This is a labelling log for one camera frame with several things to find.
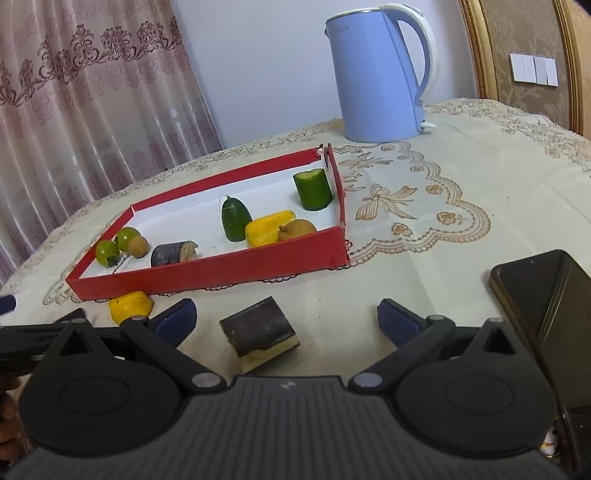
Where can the pink patterned curtain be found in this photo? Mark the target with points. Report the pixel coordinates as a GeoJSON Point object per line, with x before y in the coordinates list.
{"type": "Point", "coordinates": [92, 101]}

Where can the dark eggplant end piece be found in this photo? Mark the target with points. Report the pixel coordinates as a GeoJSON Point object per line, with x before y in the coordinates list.
{"type": "Point", "coordinates": [168, 254]}

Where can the yellow pepper piece outside tray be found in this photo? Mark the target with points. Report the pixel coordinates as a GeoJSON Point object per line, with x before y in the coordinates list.
{"type": "Point", "coordinates": [131, 307]}

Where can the red cardboard box tray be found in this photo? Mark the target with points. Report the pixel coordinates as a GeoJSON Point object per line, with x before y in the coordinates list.
{"type": "Point", "coordinates": [231, 270]}

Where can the black smartphone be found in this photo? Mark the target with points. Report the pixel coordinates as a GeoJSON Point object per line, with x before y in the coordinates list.
{"type": "Point", "coordinates": [549, 309]}

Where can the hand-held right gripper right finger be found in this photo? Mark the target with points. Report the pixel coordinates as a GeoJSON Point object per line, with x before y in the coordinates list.
{"type": "Point", "coordinates": [397, 319]}

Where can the green cucumber cylinder piece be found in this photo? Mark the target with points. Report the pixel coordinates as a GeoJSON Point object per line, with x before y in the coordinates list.
{"type": "Point", "coordinates": [314, 190]}

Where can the person's left hand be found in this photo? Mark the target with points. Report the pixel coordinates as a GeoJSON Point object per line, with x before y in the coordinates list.
{"type": "Point", "coordinates": [7, 397]}

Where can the green round fruit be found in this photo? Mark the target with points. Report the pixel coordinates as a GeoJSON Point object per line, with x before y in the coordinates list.
{"type": "Point", "coordinates": [125, 236]}
{"type": "Point", "coordinates": [106, 253]}

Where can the brown longan with stem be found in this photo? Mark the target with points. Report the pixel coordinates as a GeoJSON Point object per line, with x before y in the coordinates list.
{"type": "Point", "coordinates": [139, 248]}

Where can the light blue electric kettle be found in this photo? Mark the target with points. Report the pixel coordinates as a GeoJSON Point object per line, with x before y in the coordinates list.
{"type": "Point", "coordinates": [369, 78]}

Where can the gold framed wall panel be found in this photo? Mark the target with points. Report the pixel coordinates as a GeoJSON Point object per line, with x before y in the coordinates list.
{"type": "Point", "coordinates": [521, 27]}

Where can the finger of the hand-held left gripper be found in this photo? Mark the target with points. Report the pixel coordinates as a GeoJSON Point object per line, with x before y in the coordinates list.
{"type": "Point", "coordinates": [27, 344]}
{"type": "Point", "coordinates": [6, 304]}

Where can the white wall switch panel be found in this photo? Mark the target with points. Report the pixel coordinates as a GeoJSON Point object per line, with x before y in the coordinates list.
{"type": "Point", "coordinates": [533, 69]}

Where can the yellow pepper piece in tray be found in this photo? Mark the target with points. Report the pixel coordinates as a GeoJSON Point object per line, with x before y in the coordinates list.
{"type": "Point", "coordinates": [265, 228]}

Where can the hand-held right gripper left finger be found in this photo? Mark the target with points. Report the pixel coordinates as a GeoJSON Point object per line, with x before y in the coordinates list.
{"type": "Point", "coordinates": [175, 319]}

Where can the green cucumber end piece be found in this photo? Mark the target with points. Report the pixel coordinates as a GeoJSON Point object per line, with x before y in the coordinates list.
{"type": "Point", "coordinates": [235, 219]}

